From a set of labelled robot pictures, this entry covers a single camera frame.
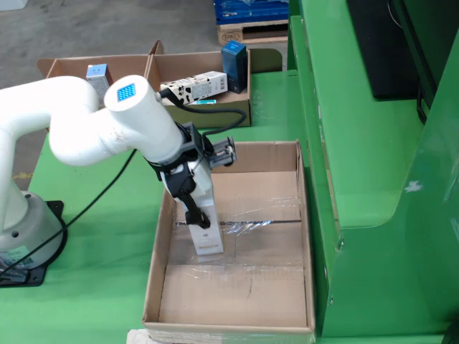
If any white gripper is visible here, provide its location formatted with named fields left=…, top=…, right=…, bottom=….
left=165, top=160, right=217, bottom=230

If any large cardboard tray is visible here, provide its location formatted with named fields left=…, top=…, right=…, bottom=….
left=142, top=139, right=316, bottom=344

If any cardboard box with flap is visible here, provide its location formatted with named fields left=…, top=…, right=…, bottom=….
left=143, top=39, right=252, bottom=129

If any open cardboard box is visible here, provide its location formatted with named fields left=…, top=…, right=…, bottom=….
left=37, top=54, right=152, bottom=81

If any cow print white carton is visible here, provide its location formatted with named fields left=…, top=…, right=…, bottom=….
left=160, top=70, right=230, bottom=106

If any dark blue carton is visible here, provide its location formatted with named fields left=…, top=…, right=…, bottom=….
left=221, top=39, right=249, bottom=95

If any green rounded end plate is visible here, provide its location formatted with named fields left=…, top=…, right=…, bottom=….
left=249, top=48, right=284, bottom=75

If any light blue white carton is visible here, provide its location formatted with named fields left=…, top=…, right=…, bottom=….
left=85, top=63, right=113, bottom=108

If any green machine housing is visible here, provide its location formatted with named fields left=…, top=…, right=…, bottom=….
left=286, top=0, right=459, bottom=340

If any wooden pallet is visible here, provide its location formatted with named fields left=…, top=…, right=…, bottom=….
left=217, top=20, right=290, bottom=47

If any blue mesh cage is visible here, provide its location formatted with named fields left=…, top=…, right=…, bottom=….
left=214, top=0, right=290, bottom=26

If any black flat panel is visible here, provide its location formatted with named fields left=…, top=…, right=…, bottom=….
left=346, top=0, right=440, bottom=100

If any long black robot cable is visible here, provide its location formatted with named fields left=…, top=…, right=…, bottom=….
left=0, top=148, right=138, bottom=281

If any short black wrist cable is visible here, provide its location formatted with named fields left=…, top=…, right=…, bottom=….
left=157, top=87, right=247, bottom=144

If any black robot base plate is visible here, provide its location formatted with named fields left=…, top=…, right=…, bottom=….
left=0, top=200, right=69, bottom=287

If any black cable on housing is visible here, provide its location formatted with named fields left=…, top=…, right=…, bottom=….
left=415, top=84, right=430, bottom=125

